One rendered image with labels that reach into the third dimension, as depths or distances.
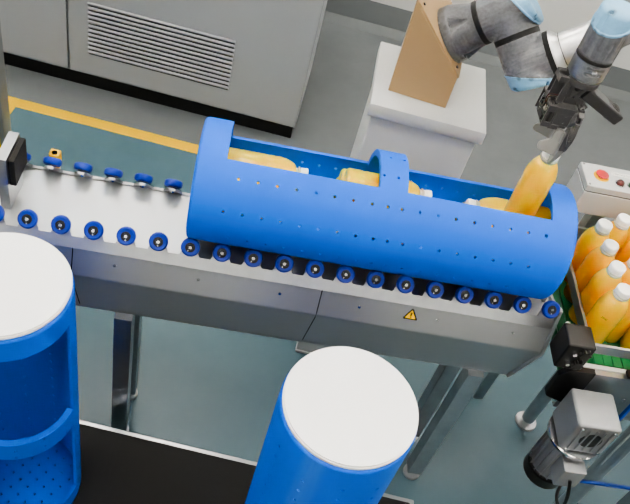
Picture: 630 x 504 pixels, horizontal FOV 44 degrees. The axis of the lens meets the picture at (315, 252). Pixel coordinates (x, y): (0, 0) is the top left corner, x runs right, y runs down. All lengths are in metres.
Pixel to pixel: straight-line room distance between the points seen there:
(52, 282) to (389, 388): 0.72
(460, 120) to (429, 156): 0.14
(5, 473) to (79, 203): 0.85
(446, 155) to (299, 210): 0.62
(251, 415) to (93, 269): 1.01
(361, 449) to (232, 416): 1.24
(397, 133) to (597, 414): 0.88
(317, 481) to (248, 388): 1.25
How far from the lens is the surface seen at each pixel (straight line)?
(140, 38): 3.60
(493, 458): 2.89
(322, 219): 1.70
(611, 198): 2.25
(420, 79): 2.11
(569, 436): 2.02
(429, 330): 1.98
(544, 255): 1.83
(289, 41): 3.41
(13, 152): 1.89
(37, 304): 1.63
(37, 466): 2.43
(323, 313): 1.92
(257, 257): 1.83
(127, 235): 1.85
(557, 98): 1.68
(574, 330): 1.94
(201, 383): 2.76
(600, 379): 2.06
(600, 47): 1.61
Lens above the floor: 2.32
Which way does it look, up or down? 46 degrees down
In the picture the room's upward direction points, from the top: 17 degrees clockwise
